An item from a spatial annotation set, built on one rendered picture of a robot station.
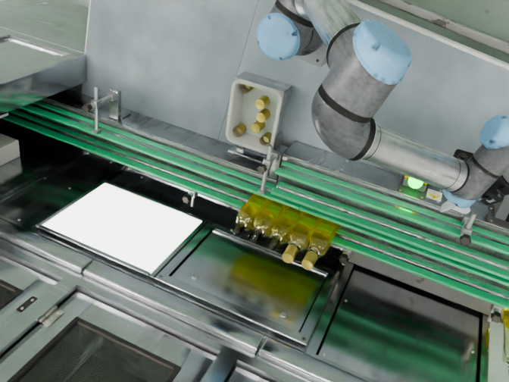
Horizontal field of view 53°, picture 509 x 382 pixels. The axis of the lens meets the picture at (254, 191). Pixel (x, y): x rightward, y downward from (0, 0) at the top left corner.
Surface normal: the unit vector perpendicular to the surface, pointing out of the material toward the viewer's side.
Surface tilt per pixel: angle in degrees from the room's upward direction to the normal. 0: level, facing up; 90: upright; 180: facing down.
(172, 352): 90
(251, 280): 91
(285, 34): 4
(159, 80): 0
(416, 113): 0
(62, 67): 90
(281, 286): 90
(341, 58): 55
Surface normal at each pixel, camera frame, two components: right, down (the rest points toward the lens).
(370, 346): 0.16, -0.85
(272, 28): -0.43, 0.48
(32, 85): 0.91, 0.33
